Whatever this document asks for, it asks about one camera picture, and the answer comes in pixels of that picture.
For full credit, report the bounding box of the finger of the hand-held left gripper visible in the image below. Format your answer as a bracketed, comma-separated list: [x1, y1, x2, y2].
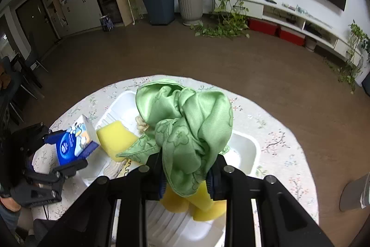
[43, 131, 68, 147]
[51, 159, 89, 178]

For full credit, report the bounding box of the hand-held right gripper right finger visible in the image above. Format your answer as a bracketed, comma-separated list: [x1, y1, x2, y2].
[206, 154, 336, 247]

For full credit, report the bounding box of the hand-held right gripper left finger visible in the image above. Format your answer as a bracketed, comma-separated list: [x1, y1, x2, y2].
[37, 153, 167, 247]

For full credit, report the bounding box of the blue cartoon tissue pack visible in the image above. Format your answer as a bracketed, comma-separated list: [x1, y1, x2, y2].
[56, 114, 101, 166]

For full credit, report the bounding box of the teardrop golden sponge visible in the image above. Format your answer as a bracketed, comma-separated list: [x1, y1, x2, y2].
[160, 185, 190, 213]

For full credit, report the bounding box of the small yellow sponge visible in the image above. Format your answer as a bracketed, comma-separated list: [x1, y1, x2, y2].
[185, 180, 227, 221]

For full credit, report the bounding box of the cream printed sponge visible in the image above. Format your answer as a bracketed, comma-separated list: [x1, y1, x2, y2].
[102, 159, 139, 178]

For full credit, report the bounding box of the white plastic tray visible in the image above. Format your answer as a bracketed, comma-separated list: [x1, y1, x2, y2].
[78, 90, 261, 247]

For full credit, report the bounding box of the large yellow sponge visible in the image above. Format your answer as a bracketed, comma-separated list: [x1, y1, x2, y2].
[96, 120, 140, 163]

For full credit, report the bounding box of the green cloth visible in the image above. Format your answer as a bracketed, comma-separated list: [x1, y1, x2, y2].
[116, 78, 234, 198]

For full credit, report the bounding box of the cream chenille cloth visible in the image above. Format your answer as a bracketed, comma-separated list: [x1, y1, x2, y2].
[135, 116, 151, 132]

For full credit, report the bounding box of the dark dining chair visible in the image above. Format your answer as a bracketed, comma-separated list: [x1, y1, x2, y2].
[0, 56, 38, 126]
[20, 41, 49, 88]

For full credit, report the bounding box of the dark door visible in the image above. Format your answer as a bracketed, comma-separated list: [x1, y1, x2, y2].
[14, 0, 60, 43]

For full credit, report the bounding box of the blue bag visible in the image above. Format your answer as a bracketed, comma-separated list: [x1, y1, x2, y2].
[100, 15, 114, 32]

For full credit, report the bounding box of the translucent grey container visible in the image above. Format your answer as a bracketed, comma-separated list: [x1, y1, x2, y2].
[339, 173, 370, 212]

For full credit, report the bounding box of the trailing pothos plant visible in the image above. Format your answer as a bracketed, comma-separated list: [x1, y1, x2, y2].
[192, 0, 250, 38]

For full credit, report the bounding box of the red storage box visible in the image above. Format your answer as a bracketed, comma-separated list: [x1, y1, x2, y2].
[248, 18, 279, 36]
[279, 25, 306, 46]

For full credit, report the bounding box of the plant in ribbed white pot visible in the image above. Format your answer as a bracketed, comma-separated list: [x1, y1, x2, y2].
[176, 0, 206, 26]

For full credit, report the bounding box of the small bushy plant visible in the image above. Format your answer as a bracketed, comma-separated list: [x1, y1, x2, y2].
[324, 20, 370, 94]

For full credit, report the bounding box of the white television cabinet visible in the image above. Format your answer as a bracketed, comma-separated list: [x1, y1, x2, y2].
[212, 0, 365, 62]

